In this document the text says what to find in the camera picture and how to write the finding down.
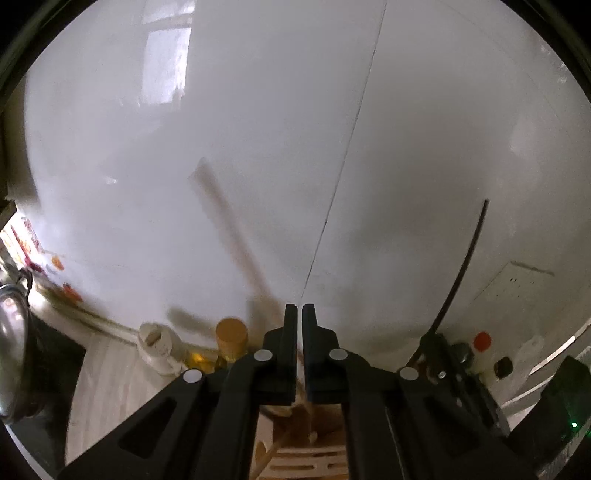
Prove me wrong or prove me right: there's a dark wooden chopstick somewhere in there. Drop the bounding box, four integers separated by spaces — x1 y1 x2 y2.
413 198 490 367

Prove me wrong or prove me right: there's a white wall socket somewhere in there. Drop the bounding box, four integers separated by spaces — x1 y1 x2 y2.
480 261 555 319

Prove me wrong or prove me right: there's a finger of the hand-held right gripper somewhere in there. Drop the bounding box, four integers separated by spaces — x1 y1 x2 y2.
418 333 472 385

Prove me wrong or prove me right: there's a pink chopstick holder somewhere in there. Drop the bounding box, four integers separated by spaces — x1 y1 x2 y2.
252 397 352 480

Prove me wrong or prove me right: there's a dark bottle yellow cap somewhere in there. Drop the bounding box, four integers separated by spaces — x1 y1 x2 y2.
215 318 250 370

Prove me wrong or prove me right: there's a wok with metal lid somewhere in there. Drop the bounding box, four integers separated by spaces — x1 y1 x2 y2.
0 272 42 421

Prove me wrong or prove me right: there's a tall soy sauce bottle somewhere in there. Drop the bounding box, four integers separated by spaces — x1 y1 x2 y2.
472 331 494 377

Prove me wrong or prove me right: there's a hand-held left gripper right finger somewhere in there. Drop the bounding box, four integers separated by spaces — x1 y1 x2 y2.
302 304 536 480

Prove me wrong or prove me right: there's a red print wall sticker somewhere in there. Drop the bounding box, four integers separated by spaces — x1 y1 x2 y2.
18 217 44 259

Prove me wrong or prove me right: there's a black gas stove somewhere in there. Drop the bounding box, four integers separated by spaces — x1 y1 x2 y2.
18 314 88 462

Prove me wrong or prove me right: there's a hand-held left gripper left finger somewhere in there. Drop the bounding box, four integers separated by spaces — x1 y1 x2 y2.
58 304 297 480

